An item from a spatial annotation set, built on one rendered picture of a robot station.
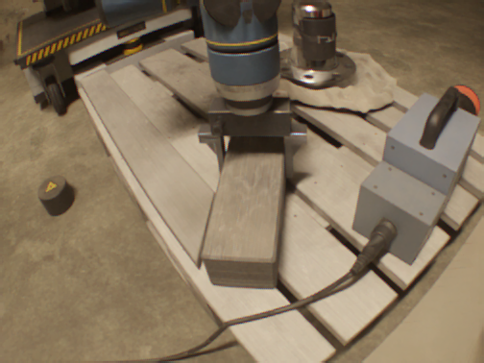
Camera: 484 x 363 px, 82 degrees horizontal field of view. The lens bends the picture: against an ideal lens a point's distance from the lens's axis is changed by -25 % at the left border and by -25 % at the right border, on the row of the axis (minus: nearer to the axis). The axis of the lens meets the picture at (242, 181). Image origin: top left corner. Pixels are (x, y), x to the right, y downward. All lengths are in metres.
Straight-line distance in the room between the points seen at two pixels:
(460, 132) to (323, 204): 0.31
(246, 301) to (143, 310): 0.27
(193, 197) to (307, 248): 0.23
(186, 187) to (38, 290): 0.49
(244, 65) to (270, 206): 0.21
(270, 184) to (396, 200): 0.21
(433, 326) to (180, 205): 0.56
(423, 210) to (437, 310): 0.28
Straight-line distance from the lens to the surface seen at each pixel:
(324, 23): 0.95
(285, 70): 1.02
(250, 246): 0.51
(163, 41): 1.54
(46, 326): 0.86
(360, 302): 0.56
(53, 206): 1.03
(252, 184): 0.59
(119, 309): 0.78
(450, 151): 0.59
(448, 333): 0.74
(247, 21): 0.47
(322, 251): 0.61
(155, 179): 0.74
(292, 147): 0.63
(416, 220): 0.54
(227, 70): 0.50
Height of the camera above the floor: 0.64
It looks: 44 degrees down
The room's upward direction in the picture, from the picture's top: 8 degrees counter-clockwise
